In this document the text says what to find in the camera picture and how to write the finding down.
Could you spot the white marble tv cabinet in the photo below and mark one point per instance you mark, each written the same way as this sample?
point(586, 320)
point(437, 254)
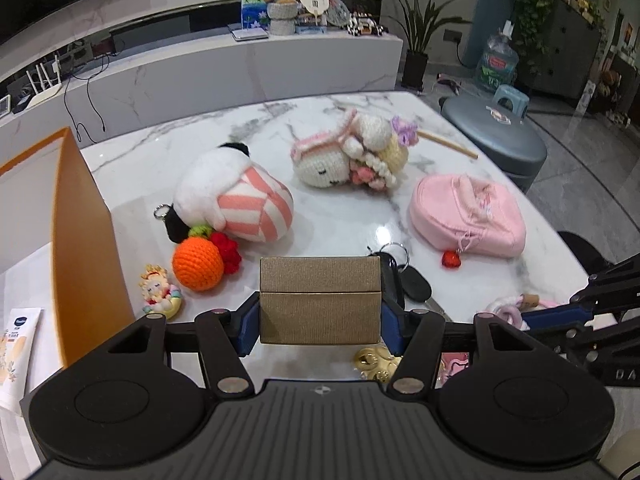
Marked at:
point(201, 76)

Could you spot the pink mini backpack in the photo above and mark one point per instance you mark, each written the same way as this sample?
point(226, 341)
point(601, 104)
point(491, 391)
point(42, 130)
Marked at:
point(467, 215)

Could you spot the large orange storage box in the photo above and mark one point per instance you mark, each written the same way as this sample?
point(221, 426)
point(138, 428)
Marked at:
point(58, 253)

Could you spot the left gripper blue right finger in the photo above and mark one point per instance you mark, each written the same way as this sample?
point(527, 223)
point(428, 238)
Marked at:
point(393, 328)

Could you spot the potted green plant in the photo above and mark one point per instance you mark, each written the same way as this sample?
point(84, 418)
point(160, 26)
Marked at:
point(419, 22)

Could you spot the panda plush pink striped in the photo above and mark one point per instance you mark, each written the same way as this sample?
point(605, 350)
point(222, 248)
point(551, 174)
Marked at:
point(228, 192)

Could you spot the gold metal keychain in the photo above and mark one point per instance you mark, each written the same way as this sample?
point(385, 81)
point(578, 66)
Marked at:
point(376, 363)

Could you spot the water jug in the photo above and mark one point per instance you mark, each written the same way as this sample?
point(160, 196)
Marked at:
point(498, 62)

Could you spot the small blue plastic stool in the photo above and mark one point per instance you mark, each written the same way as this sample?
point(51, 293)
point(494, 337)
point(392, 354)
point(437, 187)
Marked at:
point(511, 99)

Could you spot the teddy bear in pot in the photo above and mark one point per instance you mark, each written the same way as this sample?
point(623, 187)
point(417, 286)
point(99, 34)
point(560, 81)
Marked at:
point(282, 15)

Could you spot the crochet bunny doll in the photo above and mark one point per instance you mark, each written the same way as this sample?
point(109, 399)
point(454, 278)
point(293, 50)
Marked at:
point(365, 150)

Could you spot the round paper fan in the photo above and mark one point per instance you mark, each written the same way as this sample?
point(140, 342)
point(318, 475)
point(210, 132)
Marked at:
point(312, 12)

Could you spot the black car key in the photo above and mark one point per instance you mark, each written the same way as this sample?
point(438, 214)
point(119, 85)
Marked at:
point(400, 279)

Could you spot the hand cream tube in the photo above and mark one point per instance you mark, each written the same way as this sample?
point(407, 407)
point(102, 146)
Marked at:
point(16, 345)

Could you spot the wooden stick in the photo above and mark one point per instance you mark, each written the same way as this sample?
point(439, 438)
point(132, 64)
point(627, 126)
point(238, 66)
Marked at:
point(447, 144)

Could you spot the climbing ivy plant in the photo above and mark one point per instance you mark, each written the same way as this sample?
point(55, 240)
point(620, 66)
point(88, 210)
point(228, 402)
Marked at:
point(532, 21)

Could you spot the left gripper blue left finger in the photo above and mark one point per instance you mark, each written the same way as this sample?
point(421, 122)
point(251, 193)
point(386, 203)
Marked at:
point(248, 316)

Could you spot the cartoon figurine charm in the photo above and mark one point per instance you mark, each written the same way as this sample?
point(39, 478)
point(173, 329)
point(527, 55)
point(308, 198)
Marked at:
point(160, 296)

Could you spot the orange crochet fruit charm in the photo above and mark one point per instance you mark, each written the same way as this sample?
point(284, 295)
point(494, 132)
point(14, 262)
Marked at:
point(204, 258)

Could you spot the grey round stool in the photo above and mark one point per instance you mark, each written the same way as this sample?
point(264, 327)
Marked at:
point(511, 144)

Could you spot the pink bunny keychain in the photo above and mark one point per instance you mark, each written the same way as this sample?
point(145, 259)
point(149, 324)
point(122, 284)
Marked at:
point(511, 309)

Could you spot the white wifi router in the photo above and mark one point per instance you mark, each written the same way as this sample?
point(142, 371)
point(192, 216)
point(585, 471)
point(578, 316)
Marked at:
point(46, 83)

